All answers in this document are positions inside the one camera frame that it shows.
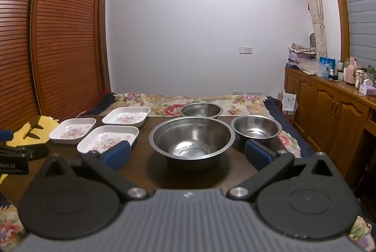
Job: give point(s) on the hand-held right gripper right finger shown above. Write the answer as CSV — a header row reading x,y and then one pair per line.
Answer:
x,y
258,155

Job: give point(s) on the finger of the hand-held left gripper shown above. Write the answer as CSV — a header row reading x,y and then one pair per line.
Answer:
x,y
6,135
35,151

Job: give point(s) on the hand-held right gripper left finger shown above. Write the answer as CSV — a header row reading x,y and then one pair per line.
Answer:
x,y
118,154

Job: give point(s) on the white floral rectangular plate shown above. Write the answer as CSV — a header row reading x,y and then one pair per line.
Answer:
x,y
126,116
102,139
72,130

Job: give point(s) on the small stainless steel bowl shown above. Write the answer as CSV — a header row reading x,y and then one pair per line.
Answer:
x,y
254,128
201,109

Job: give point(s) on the large stainless steel bowl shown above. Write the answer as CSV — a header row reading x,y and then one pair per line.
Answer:
x,y
192,140

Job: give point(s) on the yellow cloth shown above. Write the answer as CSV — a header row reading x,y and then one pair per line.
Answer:
x,y
47,128

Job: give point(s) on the dark blue blanket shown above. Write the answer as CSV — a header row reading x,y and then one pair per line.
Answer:
x,y
293,131

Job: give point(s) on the dark clothes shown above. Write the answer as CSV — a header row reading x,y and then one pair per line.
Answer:
x,y
107,102

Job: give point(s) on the white cardboard box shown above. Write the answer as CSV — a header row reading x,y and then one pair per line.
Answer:
x,y
289,101

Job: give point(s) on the floral printed blanket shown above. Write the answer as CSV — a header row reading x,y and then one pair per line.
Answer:
x,y
164,105

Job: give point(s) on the wooden sideboard cabinet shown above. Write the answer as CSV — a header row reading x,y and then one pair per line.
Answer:
x,y
323,111

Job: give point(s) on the clear plastic bag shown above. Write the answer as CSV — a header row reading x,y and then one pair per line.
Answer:
x,y
308,67

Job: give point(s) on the blue paper box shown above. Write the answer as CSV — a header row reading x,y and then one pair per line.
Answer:
x,y
326,65

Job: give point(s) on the brown louvered wooden wardrobe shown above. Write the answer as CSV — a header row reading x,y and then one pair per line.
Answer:
x,y
58,34

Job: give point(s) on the clear bottle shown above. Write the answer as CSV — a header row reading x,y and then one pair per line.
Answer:
x,y
339,70

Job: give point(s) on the pink thermos jug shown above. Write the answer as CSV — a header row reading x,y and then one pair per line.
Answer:
x,y
350,73

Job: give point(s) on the grey fan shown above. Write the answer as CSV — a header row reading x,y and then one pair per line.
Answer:
x,y
313,40

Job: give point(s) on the tissue box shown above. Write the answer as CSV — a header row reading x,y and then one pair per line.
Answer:
x,y
367,88

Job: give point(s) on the green bottle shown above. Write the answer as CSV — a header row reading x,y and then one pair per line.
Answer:
x,y
371,73

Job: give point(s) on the beige patterned curtain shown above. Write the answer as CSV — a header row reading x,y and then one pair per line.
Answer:
x,y
315,5

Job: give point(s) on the grey window blind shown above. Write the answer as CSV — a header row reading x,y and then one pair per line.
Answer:
x,y
361,5

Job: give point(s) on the white wall switch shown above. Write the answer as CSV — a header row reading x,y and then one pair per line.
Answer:
x,y
246,50

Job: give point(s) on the wooden window frame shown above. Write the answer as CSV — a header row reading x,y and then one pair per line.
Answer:
x,y
340,5

